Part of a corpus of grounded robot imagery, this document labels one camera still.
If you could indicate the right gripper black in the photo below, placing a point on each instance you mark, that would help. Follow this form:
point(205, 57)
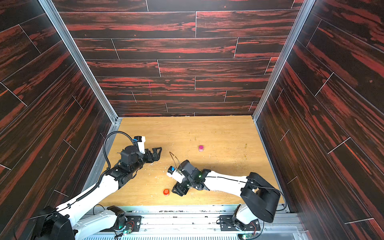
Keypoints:
point(184, 177)

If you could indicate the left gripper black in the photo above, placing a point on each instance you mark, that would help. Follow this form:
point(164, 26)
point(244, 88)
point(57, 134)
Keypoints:
point(156, 157)

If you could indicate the red-orange paint jar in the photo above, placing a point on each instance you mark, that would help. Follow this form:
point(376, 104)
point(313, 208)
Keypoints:
point(166, 192)

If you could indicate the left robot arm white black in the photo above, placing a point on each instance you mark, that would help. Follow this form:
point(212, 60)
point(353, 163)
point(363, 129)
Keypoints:
point(66, 222)

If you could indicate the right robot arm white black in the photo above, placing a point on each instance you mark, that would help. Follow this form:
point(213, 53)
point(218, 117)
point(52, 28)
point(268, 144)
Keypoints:
point(260, 198)

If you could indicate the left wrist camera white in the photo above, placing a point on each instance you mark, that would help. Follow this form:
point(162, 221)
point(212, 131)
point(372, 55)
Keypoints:
point(140, 142)

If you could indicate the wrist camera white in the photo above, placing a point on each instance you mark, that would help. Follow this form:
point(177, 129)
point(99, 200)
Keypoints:
point(140, 142)
point(175, 174)

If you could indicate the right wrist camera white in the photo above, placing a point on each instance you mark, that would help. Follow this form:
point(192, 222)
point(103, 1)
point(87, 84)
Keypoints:
point(175, 174)

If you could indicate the aluminium front rail frame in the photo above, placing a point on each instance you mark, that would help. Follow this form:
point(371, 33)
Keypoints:
point(199, 223)

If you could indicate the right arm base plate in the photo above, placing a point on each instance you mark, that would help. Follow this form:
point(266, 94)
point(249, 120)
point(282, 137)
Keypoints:
point(230, 223)

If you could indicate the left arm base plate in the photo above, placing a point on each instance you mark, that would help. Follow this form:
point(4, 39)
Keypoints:
point(126, 224)

